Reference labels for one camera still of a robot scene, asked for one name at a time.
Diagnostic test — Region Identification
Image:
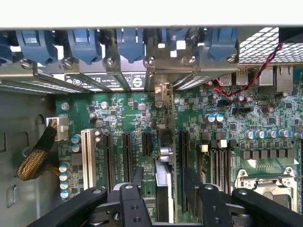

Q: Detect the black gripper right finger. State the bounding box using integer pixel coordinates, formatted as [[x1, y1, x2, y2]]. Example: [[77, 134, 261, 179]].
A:
[[184, 167, 303, 227]]

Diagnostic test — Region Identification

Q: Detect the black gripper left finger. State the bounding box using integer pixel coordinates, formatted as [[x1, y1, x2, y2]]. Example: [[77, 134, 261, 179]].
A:
[[28, 167, 152, 227]]

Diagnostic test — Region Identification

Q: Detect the green Nvidia graphics card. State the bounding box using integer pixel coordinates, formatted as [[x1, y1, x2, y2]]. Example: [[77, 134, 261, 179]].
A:
[[153, 70, 178, 224]]

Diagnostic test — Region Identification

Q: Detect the long black expansion slot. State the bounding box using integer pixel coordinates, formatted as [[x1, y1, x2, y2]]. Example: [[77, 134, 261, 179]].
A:
[[181, 130, 190, 211], [103, 132, 113, 192], [122, 132, 133, 183]]

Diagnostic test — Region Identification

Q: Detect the metal CPU socket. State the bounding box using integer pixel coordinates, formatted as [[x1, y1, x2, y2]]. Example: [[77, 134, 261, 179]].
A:
[[235, 166, 303, 213]]

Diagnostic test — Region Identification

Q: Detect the short black expansion slot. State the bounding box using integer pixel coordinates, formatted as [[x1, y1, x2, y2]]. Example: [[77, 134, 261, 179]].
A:
[[142, 131, 152, 154]]

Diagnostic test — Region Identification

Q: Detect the white expansion slot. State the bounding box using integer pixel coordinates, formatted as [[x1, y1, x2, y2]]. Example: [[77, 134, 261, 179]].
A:
[[81, 129, 97, 190]]

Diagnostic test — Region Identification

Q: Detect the green motherboard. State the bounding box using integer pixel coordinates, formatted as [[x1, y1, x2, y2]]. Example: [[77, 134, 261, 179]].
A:
[[55, 80, 303, 227]]

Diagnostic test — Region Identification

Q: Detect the silver rear port block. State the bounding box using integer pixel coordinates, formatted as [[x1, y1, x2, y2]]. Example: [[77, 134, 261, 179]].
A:
[[275, 65, 294, 93], [258, 68, 275, 86], [219, 72, 233, 86], [235, 69, 250, 86]]

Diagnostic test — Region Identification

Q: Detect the black grey PC case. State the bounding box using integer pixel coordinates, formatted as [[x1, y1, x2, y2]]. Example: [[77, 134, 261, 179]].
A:
[[0, 23, 303, 227]]

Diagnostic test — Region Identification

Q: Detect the blue slot retention clip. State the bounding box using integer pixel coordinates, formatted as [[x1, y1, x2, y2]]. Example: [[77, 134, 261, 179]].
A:
[[16, 29, 59, 66], [116, 27, 145, 64], [207, 27, 239, 61], [67, 28, 105, 65], [0, 32, 13, 66], [158, 27, 190, 47]]

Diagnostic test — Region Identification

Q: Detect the sleeved black yellow power cable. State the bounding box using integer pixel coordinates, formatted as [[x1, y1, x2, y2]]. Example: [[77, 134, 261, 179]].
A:
[[16, 116, 70, 182]]

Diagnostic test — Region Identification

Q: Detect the red black twisted wire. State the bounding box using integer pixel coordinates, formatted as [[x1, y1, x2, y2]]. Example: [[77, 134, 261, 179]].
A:
[[205, 44, 284, 99]]

